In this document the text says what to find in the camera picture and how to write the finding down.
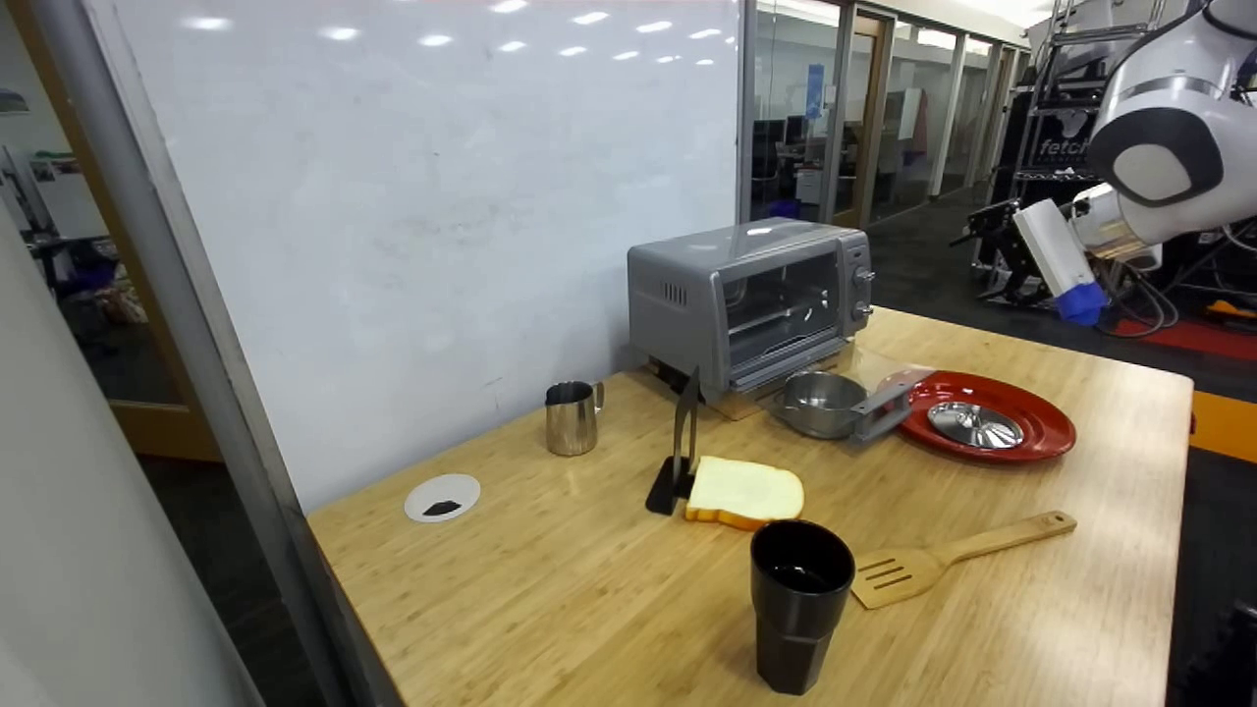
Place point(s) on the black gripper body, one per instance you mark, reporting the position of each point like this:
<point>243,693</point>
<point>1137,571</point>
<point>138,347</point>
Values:
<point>1005,257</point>

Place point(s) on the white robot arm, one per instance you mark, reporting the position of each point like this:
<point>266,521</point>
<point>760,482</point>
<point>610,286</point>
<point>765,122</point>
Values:
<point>1163,144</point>

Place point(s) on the silver toaster oven knob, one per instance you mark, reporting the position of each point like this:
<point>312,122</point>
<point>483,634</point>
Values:
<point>866,312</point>

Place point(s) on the glass toaster oven door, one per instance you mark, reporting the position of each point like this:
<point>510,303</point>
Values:
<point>886,407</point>

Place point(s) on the silver toaster oven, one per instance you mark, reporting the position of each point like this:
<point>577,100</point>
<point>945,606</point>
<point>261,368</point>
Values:
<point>708,296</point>

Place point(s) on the black equipment rack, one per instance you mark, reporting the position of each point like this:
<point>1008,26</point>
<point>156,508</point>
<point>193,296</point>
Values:
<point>1047,118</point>

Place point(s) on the red plate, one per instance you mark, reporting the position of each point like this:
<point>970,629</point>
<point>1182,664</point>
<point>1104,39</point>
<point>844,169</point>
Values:
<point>1044,426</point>

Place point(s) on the steel bowl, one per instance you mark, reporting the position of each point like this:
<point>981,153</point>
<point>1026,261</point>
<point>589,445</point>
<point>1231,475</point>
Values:
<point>820,410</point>

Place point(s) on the wooden slotted spatula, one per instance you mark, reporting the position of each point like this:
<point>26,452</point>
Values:
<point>970,542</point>

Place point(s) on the toy bread slice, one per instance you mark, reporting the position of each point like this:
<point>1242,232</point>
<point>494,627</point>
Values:
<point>750,494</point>

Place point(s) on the black plastic cup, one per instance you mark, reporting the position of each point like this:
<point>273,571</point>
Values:
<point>799,614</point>

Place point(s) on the small steel mug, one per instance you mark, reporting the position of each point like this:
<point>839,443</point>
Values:
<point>573,416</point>

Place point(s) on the white table grommet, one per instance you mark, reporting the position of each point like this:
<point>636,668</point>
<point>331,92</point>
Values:
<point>443,502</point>

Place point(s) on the grey whiteboard frame post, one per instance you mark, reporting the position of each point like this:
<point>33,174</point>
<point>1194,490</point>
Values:
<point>183,314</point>

